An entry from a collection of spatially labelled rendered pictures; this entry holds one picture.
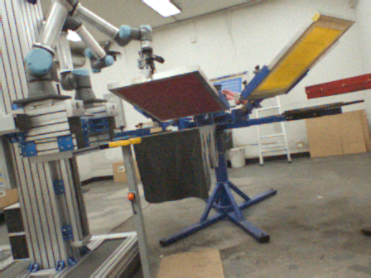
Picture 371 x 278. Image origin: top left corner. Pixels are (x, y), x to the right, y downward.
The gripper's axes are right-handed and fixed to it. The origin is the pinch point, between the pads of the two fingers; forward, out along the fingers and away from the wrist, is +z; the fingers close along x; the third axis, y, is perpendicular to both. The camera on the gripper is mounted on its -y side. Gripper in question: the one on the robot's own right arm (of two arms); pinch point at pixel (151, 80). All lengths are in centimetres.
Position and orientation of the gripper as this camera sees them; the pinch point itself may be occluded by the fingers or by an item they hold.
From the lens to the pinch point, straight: 196.3
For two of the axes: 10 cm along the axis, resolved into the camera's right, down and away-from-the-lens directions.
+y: -9.4, 1.4, 3.1
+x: -3.4, -1.7, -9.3
